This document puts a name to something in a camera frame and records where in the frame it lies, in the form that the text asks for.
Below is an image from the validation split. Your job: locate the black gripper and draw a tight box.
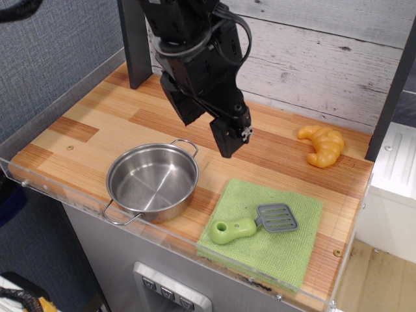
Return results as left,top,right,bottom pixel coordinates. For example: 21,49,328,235
155,19,253,159

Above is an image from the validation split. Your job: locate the green handled grey spatula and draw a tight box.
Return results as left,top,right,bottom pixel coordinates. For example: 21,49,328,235
209,203,298,245

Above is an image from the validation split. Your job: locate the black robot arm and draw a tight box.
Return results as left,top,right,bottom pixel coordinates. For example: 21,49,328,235
139,1,252,158

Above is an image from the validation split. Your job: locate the green knitted cloth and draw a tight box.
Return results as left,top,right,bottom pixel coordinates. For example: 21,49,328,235
196,179,323,289

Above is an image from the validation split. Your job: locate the stainless steel pot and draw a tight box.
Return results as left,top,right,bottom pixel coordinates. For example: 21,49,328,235
102,139,199,226

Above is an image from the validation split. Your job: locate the orange plastic croissant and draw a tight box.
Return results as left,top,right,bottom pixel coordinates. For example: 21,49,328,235
297,125,345,168

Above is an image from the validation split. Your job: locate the grey toy fridge cabinet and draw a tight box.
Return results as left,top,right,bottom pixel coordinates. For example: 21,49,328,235
64,205,328,311

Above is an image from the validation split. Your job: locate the silver dispenser button panel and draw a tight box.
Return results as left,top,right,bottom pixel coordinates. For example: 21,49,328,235
133,261,213,311

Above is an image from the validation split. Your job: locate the white side cabinet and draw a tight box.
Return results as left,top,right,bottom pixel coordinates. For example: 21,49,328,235
356,122,415,263

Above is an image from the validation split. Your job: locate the yellow object bottom left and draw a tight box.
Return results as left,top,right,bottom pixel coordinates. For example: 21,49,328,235
38,297,58,312

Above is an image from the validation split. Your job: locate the clear acrylic guard rail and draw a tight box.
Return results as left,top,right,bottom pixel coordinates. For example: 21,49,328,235
1,50,372,311

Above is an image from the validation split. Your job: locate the dark right vertical post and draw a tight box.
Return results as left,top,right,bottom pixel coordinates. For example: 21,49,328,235
365,20,415,162

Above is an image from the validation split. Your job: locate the black braided cable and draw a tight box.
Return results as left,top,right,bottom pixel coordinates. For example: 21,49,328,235
0,0,45,23

